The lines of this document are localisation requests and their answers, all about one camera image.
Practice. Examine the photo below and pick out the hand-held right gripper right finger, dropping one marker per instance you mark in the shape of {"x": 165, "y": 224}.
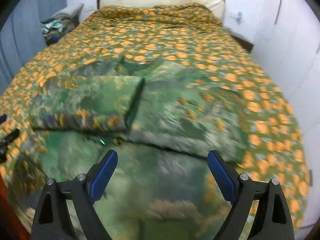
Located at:
{"x": 222, "y": 175}

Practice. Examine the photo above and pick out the blue curtain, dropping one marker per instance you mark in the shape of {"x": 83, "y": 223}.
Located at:
{"x": 22, "y": 30}

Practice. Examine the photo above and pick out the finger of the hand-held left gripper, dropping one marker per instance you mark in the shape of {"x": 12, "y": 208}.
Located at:
{"x": 8, "y": 138}
{"x": 3, "y": 118}

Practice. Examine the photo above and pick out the orange floral green quilt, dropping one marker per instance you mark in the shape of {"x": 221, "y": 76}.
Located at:
{"x": 175, "y": 35}

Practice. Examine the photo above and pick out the cream pillow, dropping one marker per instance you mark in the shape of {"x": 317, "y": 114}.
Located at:
{"x": 162, "y": 0}

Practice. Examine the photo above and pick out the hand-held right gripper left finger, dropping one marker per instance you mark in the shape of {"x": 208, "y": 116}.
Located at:
{"x": 103, "y": 175}

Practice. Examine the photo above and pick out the green printed padded jacket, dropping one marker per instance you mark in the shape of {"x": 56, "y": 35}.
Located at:
{"x": 160, "y": 120}

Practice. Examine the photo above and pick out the white wardrobe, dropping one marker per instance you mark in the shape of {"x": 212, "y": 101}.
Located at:
{"x": 287, "y": 55}

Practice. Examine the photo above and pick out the pile of mixed clothes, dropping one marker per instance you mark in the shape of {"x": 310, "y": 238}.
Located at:
{"x": 56, "y": 31}

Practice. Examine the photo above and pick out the orange pants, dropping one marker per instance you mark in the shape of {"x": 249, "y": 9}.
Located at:
{"x": 10, "y": 217}

